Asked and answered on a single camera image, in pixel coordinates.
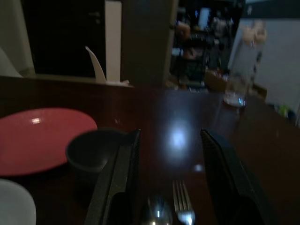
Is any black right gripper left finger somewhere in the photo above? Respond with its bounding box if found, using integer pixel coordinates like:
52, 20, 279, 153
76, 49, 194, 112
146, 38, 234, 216
83, 128, 142, 225

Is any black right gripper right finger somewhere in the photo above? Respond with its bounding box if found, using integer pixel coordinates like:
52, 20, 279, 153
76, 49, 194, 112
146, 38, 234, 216
200, 128, 276, 225

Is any dark grey cup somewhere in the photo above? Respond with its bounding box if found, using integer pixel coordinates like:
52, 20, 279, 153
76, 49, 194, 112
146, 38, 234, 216
66, 128, 129, 188

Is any silver metal spoon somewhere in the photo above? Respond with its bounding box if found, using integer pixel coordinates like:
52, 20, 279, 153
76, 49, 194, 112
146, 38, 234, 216
140, 195, 173, 225

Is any silver metal fork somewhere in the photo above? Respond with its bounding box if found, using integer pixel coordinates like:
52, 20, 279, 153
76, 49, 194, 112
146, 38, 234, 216
172, 180, 196, 225

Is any red round plate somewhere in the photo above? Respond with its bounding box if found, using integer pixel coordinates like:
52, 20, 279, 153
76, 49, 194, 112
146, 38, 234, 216
0, 107, 98, 177

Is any clear drinking glass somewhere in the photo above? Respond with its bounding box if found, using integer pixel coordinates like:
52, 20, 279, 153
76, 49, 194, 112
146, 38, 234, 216
223, 70, 251, 108

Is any white bowl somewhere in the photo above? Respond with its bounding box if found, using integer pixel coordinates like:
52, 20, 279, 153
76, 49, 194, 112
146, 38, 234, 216
0, 178, 38, 225

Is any white curved chair back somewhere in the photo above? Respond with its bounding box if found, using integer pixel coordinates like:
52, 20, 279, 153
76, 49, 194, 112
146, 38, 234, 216
84, 45, 106, 83

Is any cluttered black shelf rack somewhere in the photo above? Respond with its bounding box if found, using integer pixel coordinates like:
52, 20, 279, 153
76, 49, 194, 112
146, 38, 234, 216
168, 0, 242, 91

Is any dark door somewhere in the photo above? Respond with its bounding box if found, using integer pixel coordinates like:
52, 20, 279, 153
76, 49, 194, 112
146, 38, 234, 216
21, 0, 106, 78

